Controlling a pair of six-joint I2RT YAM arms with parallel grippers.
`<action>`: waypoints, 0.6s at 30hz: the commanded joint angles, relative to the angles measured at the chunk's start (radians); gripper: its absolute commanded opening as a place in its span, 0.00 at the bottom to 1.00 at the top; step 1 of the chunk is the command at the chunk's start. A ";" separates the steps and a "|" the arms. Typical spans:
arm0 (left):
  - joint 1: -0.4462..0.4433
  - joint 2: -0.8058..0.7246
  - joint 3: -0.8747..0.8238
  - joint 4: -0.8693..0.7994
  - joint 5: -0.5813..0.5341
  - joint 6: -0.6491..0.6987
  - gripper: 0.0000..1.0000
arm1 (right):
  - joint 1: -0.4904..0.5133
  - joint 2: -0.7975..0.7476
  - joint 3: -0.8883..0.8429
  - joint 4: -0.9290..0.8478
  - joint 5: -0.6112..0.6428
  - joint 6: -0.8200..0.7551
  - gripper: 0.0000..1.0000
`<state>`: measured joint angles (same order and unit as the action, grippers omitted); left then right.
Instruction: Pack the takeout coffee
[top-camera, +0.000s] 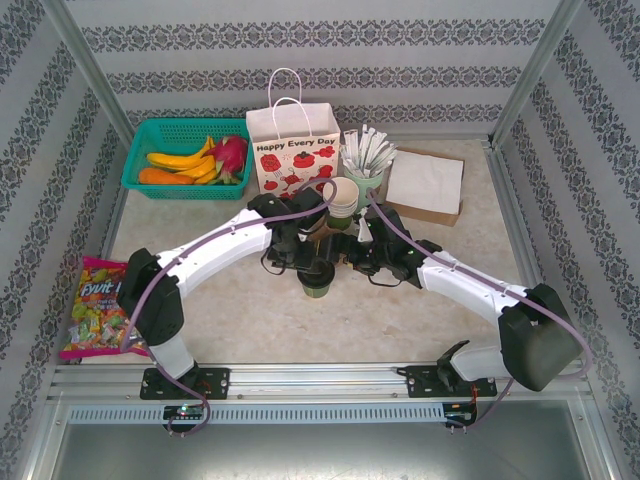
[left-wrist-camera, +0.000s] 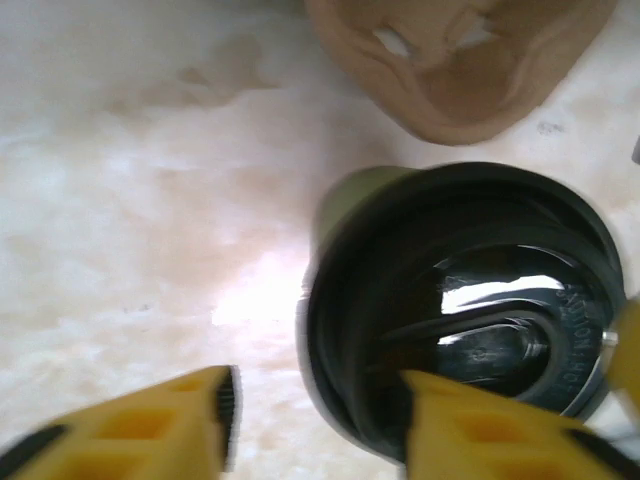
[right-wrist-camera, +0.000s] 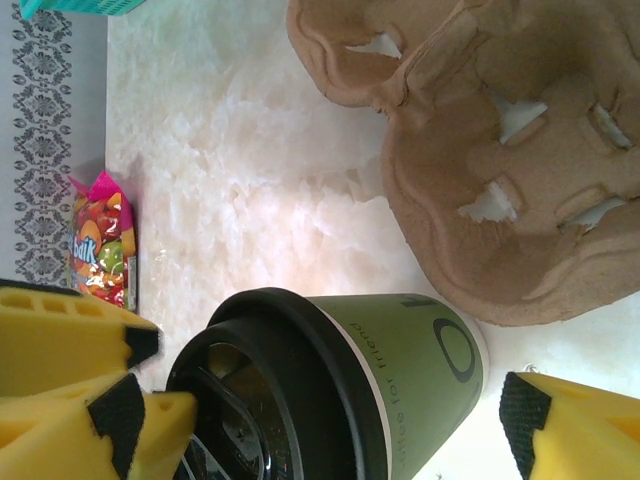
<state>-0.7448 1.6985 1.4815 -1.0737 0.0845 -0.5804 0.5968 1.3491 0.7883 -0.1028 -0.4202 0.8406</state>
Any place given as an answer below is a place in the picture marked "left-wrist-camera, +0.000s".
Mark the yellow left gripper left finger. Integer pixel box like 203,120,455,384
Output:
0,364,243,480

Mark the green coffee cup black lid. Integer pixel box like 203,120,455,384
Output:
294,162,629,466

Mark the tomato print paper bag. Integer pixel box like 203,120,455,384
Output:
304,0,619,147

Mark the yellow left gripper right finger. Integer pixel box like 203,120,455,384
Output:
399,369,640,480

